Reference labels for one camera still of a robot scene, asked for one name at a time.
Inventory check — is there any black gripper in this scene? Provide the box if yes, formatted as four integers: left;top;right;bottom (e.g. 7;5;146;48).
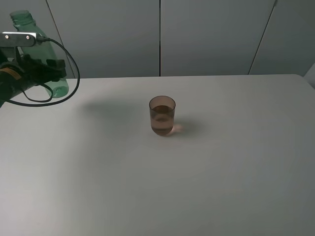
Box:
0;47;66;89

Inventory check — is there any green transparent plastic bottle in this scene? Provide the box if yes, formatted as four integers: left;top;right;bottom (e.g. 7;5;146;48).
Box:
10;10;69;98

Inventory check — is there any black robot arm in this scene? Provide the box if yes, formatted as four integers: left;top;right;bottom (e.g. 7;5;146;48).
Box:
0;47;66;107

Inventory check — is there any pink translucent plastic cup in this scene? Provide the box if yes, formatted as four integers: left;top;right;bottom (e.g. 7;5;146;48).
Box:
149;95;176;136

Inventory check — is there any black camera cable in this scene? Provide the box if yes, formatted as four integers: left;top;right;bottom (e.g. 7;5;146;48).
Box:
7;36;81;107

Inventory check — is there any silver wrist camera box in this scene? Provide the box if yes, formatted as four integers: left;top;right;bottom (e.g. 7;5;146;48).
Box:
0;32;36;48

